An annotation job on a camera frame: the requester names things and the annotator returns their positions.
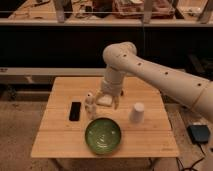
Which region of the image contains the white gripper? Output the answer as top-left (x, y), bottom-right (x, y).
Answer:
top-left (95, 80), bottom-right (122, 110)

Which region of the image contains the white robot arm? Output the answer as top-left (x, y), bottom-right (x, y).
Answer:
top-left (96, 42), bottom-right (213, 123)

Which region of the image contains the white rectangular sponge block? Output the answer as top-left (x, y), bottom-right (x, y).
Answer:
top-left (97, 96), bottom-right (112, 107)

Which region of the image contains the small white figurine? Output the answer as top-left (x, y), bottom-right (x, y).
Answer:
top-left (84, 92), bottom-right (97, 120)

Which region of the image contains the white paper cup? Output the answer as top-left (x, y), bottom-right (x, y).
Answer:
top-left (129, 103), bottom-right (145, 123)

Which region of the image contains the black smartphone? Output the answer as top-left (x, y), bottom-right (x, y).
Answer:
top-left (69, 102), bottom-right (81, 121)

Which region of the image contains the green ceramic bowl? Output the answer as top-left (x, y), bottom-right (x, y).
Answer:
top-left (85, 118), bottom-right (122, 155)

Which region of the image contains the wooden table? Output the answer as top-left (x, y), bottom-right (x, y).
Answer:
top-left (31, 77), bottom-right (179, 159)

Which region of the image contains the black box on floor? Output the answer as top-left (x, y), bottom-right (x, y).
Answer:
top-left (187, 125), bottom-right (210, 144)

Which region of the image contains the black floor cable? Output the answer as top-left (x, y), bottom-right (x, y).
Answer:
top-left (175, 142), bottom-right (212, 171)

